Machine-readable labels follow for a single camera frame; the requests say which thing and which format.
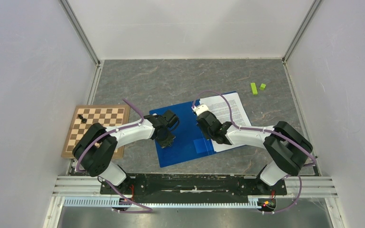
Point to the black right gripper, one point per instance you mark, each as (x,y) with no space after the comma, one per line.
(206,135)

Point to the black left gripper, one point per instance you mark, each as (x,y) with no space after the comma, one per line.
(168,142)

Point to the blue plastic folder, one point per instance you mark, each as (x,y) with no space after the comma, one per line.
(190,143)

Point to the wooden chessboard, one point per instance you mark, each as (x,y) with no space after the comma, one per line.
(106,115)

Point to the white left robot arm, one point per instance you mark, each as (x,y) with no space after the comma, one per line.
(95,150)

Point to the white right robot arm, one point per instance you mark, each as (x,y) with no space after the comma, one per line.
(288,149)

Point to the long green block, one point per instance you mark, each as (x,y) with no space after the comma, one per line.
(254,88)

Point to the small green cube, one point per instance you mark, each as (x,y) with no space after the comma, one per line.
(262,86)

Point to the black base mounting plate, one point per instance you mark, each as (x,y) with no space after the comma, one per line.
(197,188)

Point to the black chess piece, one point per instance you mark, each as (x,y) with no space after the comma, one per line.
(82,119)

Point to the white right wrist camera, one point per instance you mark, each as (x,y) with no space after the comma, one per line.
(198,110)

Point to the aluminium frame rails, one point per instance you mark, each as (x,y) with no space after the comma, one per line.
(155,83)

